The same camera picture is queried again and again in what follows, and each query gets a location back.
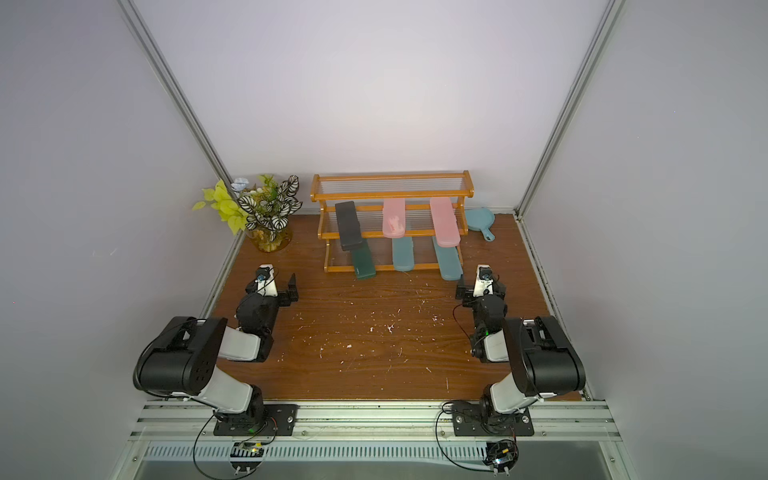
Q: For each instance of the potted plant in vase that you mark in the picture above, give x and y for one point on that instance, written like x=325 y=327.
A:
x=260 y=211

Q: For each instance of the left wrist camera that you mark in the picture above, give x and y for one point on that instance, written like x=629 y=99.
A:
x=265 y=280

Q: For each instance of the connector board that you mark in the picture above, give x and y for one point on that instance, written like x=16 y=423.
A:
x=501 y=456
x=246 y=457

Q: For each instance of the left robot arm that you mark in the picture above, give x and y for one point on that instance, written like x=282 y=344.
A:
x=181 y=362

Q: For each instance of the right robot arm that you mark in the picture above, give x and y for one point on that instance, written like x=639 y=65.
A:
x=543 y=363

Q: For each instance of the dark green pencil case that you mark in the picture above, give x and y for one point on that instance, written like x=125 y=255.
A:
x=363 y=263

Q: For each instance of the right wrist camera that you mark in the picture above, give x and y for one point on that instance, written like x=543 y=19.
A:
x=483 y=279

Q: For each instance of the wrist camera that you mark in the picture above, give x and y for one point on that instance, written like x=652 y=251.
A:
x=483 y=279
x=265 y=280

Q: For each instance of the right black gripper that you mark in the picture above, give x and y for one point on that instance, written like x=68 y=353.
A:
x=480 y=297

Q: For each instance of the black pencil case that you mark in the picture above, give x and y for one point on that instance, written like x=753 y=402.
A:
x=348 y=225

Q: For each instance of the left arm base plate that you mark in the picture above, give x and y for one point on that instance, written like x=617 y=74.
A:
x=264 y=420

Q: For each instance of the left connector board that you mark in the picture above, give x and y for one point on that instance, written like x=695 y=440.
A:
x=246 y=457

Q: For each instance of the orange three-tier shelf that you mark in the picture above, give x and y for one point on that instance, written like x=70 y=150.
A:
x=368 y=192

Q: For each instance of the right connector board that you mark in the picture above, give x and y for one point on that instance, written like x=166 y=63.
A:
x=501 y=456

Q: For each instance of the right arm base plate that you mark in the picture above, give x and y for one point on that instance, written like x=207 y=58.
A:
x=475 y=419

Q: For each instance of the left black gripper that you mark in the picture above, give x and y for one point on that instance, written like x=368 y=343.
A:
x=282 y=297

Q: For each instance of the aluminium front rail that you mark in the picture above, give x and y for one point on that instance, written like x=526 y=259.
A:
x=305 y=421

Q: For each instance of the teal handled dish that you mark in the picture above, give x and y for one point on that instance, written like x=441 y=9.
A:
x=481 y=220

